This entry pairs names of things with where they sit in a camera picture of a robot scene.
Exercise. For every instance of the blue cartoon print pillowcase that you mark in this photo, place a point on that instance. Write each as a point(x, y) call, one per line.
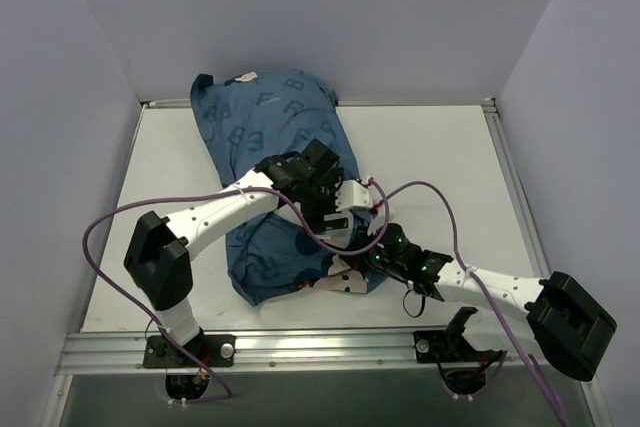
point(245, 119)

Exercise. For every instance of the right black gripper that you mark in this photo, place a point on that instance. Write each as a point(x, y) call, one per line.
point(375, 259)

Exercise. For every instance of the aluminium front rail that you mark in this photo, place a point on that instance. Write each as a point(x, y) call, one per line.
point(111, 353)

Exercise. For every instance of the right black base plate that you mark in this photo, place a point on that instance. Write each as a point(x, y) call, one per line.
point(435, 346)

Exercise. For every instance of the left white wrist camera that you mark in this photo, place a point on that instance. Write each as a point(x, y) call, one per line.
point(353, 195)

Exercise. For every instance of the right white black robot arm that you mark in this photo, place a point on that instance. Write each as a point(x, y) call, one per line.
point(554, 317)

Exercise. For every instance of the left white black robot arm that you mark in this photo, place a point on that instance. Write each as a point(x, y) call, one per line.
point(161, 249)

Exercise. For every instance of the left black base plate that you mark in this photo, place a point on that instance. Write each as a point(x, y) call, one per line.
point(215, 350)

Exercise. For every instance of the white pillow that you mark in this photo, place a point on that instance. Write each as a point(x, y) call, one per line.
point(337, 229)

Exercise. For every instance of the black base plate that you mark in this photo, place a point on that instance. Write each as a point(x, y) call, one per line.
point(215, 350)
point(435, 346)

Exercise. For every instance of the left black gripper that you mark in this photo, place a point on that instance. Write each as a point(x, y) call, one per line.
point(329, 200)

